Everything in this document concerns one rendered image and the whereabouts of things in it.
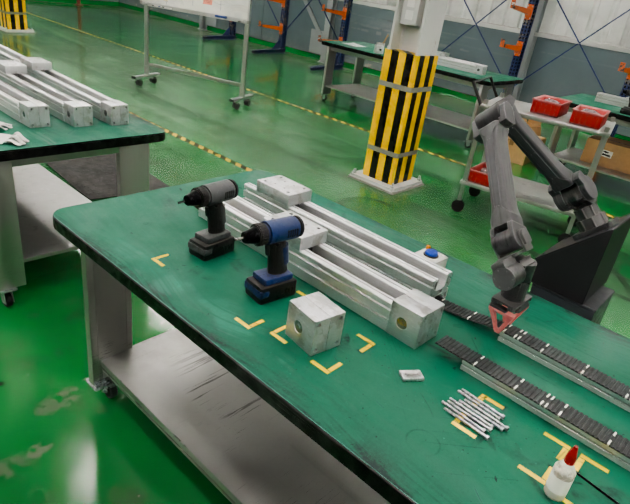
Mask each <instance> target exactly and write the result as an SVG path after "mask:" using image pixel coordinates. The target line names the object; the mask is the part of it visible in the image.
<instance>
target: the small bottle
mask: <svg viewBox="0 0 630 504"><path fill-rule="evenodd" d="M577 453H578V446H577V445H575V446H574V447H573V448H572V449H571V450H570V451H569V452H568V453H567V454H566V456H565V458H564V459H562V460H560V461H557V462H556V463H555V464H554V466H553V468H552V470H551V472H550V475H549V477H548V479H547V481H546V483H545V486H544V492H545V494H546V495H547V497H549V498H550V499H551V500H553V501H557V502H560V501H563V500H564V499H565V497H566V495H567V493H568V491H569V489H570V487H571V485H572V483H573V481H574V479H575V477H576V469H575V466H574V464H575V462H576V459H577Z"/></svg>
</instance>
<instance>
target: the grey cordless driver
mask: <svg viewBox="0 0 630 504"><path fill-rule="evenodd" d="M238 192H239V188H238V185H237V183H236V182H235V181H234V180H233V179H225V180H221V181H217V182H213V183H209V184H205V185H201V186H199V187H195V188H193V189H192V190H191V192H190V193H188V194H187V195H185V196H184V198H183V201H179V202H178V204H181V203H185V205H187V206H195V207H197V208H202V207H205V206H206V207H205V216H207V222H208V228H207V229H204V230H201V231H198V232H196V233H195V237H193V238H190V240H189V241H188V248H189V253H190V254H192V255H194V256H196V257H197V258H199V259H201V260H203V261H208V260H211V259H214V258H216V257H219V256H221V255H224V254H227V253H229V252H232V251H233V250H234V242H235V241H234V240H233V239H234V236H232V235H231V232H230V231H229V230H227V229H225V223H226V210H225V204H224V203H223V202H224V201H228V200H231V199H233V198H236V197H237V196H238Z"/></svg>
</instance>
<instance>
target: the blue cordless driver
mask: <svg viewBox="0 0 630 504"><path fill-rule="evenodd" d="M304 230H305V225H304V222H303V220H302V219H301V217H300V216H298V215H294V216H292V215H291V216H286V217H281V218H276V219H271V220H266V221H262V222H260V223H255V224H253V225H251V227H250V228H249V229H247V230H245V231H244V232H242V233H241V237H239V238H234V239H233V240H234V241H238V240H242V242H243V243H245V244H254V245H255V246H257V247H258V246H263V245H265V255H267V268H264V269H260V270H256V271H254V272H253V276H250V277H248V278H247V279H246V280H245V285H244V286H245V287H246V289H245V292H246V294H248V295H249V296H250V297H251V298H252V299H253V300H255V301H256V302H257V303H258V304H260V305H263V304H266V303H269V302H272V301H275V300H278V299H282V298H285V297H288V296H291V295H294V294H295V290H296V283H297V280H296V279H295V278H294V277H293V273H292V272H290V271H289V270H288V269H287V263H288V262H289V245H288V242H287V241H286V240H291V239H295V238H298V237H301V236H302V235H303V233H304Z"/></svg>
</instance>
